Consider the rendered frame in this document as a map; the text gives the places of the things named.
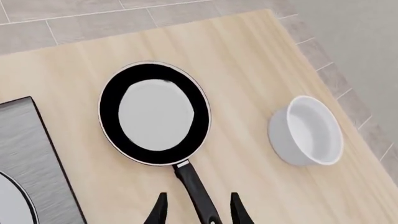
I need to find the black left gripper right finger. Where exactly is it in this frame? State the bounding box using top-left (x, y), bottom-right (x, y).
top-left (230, 192), bottom-right (256, 224)

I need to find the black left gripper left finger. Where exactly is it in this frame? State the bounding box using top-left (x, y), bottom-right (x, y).
top-left (142, 192), bottom-right (169, 224)

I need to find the white round bowl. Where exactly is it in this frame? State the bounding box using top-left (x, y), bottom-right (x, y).
top-left (267, 95), bottom-right (345, 167)

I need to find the black frying pan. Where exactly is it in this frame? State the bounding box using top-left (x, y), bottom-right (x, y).
top-left (98, 60), bottom-right (223, 224)

